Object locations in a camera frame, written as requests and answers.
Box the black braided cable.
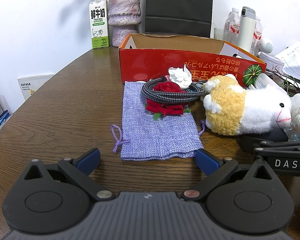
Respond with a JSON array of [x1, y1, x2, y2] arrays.
[[141, 76, 207, 105]]

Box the red fabric rose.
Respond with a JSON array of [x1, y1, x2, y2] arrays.
[[144, 81, 191, 120]]

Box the clear drinking glass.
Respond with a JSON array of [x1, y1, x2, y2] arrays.
[[213, 27, 230, 42]]

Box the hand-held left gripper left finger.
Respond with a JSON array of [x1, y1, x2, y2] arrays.
[[22, 148, 115, 201]]

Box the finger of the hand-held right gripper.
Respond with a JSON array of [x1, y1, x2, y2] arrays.
[[252, 140, 300, 153]]

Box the clear water bottle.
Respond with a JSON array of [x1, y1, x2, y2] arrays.
[[251, 16, 263, 55], [224, 7, 240, 44]]

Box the black paper bag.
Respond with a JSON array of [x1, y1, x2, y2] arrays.
[[144, 0, 214, 38]]

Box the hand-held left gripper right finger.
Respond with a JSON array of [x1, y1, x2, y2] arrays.
[[182, 149, 277, 202]]

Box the printed white papers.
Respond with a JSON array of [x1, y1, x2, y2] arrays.
[[275, 41, 300, 81]]

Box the green white milk carton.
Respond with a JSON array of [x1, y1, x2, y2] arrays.
[[89, 0, 109, 49]]

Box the white round speaker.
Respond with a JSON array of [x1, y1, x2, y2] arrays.
[[261, 37, 274, 54]]

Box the wooden desktop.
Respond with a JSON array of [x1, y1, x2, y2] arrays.
[[0, 45, 300, 240]]

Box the red cardboard box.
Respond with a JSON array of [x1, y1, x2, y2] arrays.
[[118, 33, 267, 88]]

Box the purple cloth drawstring pouch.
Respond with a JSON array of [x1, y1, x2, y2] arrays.
[[111, 81, 206, 161]]

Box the green earphone cable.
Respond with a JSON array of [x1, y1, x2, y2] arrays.
[[277, 75, 300, 96]]

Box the white thermos flask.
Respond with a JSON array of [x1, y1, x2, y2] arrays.
[[236, 6, 256, 53]]

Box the white tissue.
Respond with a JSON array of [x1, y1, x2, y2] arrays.
[[167, 64, 192, 90]]

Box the pale printed tin box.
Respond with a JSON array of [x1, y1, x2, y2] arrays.
[[259, 52, 285, 74]]

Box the white yellow plush toy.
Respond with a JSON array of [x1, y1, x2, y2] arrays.
[[202, 75, 292, 136]]

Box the mottled pink ceramic vase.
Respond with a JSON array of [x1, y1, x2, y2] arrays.
[[108, 0, 141, 47]]

